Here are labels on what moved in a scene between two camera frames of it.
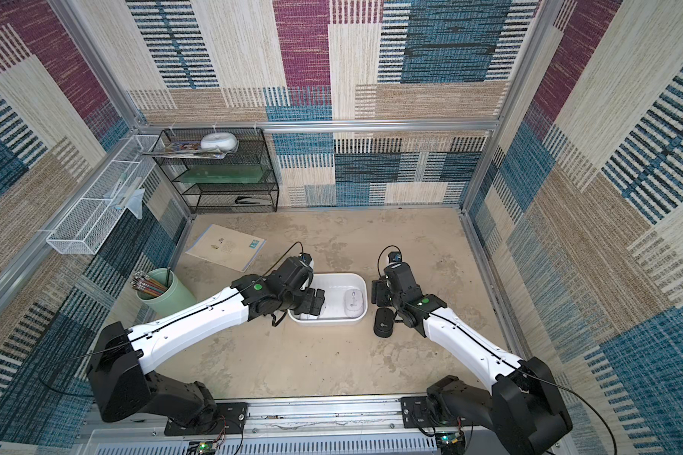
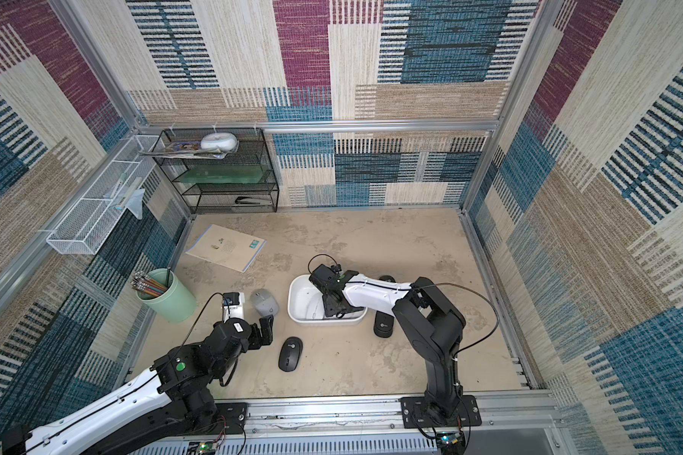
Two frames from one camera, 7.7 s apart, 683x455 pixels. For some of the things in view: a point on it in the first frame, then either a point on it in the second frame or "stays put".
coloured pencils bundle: [143, 282] stays put
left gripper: [307, 306] -> [267, 331]
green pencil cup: [175, 298] stays put
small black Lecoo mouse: [383, 325] stays put
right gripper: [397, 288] -> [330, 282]
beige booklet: [227, 247] stays put
